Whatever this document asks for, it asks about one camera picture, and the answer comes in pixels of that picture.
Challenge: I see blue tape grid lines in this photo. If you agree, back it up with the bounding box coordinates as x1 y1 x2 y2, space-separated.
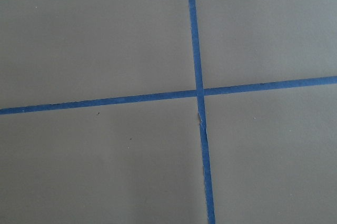
1 0 336 223

